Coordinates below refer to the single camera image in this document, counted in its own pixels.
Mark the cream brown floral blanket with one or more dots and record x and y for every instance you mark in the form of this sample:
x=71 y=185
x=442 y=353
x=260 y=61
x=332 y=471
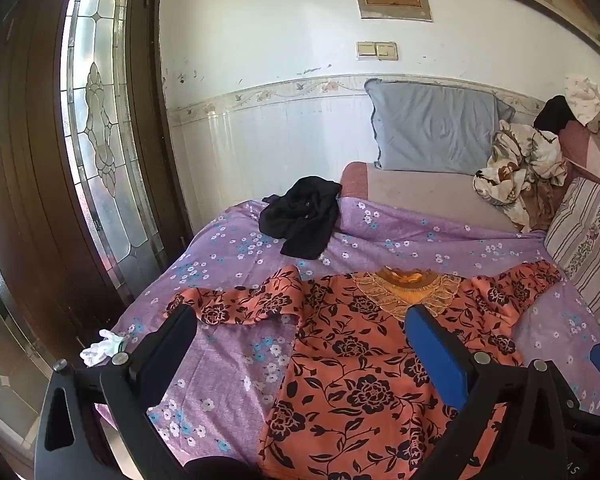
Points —
x=510 y=175

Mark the grey pillow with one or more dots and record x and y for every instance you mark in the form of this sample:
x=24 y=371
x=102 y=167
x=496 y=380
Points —
x=430 y=125

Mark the black garment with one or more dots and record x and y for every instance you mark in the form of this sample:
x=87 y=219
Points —
x=555 y=112

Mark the cream wall light switch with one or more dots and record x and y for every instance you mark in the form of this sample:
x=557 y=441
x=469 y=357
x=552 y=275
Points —
x=376 y=50

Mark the maroon cushion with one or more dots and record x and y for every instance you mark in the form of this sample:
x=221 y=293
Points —
x=587 y=152

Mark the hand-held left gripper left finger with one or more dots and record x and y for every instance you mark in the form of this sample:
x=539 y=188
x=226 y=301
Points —
x=172 y=332

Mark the brown door with patterned glass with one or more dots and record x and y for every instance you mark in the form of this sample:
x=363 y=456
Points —
x=30 y=160

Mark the striped floral pillow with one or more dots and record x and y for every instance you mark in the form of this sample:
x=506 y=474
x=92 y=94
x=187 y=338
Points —
x=585 y=230

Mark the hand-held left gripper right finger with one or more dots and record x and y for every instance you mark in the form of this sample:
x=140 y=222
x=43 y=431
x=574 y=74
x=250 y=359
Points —
x=437 y=355

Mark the beige mattress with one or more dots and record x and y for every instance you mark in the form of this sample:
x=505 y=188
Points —
x=430 y=195

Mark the black crumpled cloth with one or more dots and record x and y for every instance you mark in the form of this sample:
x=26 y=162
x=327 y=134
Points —
x=300 y=220

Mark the white floral cloth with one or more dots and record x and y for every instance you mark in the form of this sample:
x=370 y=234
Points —
x=586 y=92

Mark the orange black floral dress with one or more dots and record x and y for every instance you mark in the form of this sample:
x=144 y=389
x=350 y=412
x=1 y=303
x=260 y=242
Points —
x=360 y=360

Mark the small white cloth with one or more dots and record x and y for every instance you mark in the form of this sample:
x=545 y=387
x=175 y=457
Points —
x=102 y=349

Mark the purple floral bedsheet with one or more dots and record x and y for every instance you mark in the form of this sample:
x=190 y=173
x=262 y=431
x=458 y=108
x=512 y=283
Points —
x=220 y=250

